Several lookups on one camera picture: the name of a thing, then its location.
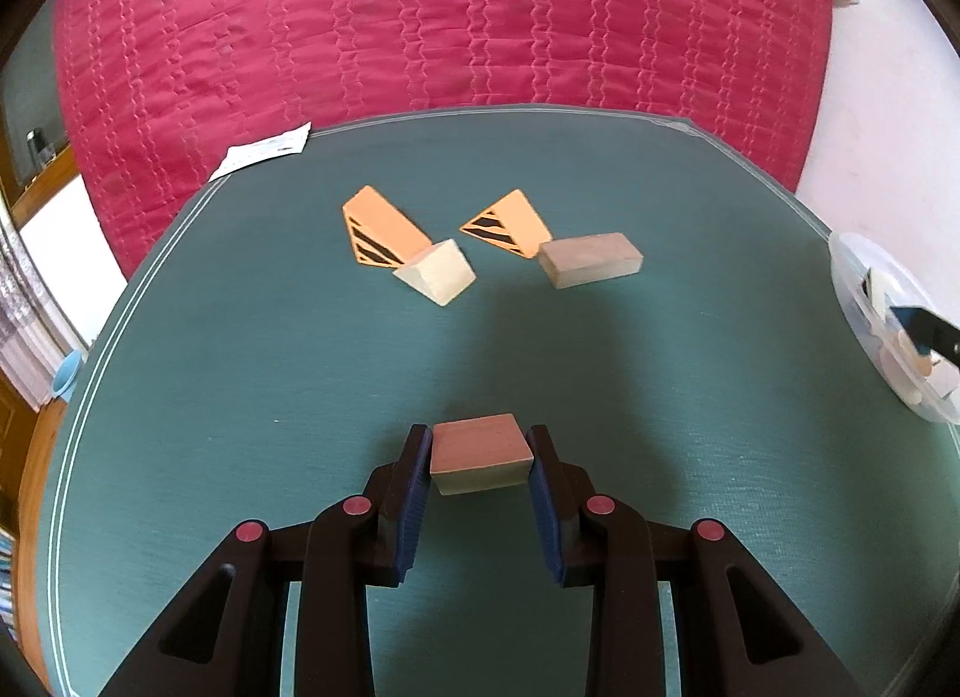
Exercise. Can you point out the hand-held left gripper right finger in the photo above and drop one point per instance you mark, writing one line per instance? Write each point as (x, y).
(546, 509)

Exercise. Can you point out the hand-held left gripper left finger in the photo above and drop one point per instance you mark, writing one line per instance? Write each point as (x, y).
(411, 509)

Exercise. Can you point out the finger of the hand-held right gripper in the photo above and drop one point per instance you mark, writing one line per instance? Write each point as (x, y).
(930, 333)

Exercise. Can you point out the wooden trapezoid block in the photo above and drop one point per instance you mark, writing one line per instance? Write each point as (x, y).
(480, 453)

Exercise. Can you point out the clear plastic container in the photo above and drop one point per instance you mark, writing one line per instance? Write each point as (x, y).
(855, 269)

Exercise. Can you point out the orange striped wedge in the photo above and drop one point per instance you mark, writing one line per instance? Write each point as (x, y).
(386, 228)
(510, 224)

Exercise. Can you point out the light wooden wedge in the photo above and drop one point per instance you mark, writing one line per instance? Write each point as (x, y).
(439, 277)

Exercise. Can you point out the brown rectangular wooden block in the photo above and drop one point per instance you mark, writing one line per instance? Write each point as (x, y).
(590, 260)

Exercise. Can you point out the light blue cup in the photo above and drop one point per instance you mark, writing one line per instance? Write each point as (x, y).
(67, 376)

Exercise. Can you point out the white paper sheet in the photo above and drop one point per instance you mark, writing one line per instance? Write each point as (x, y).
(262, 151)

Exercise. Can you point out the row of books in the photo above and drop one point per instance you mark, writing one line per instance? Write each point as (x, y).
(6, 584)

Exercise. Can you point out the patterned white curtain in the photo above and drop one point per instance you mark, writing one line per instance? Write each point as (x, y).
(37, 322)

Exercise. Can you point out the red quilted blanket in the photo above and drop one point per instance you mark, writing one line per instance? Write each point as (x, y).
(450, 14)

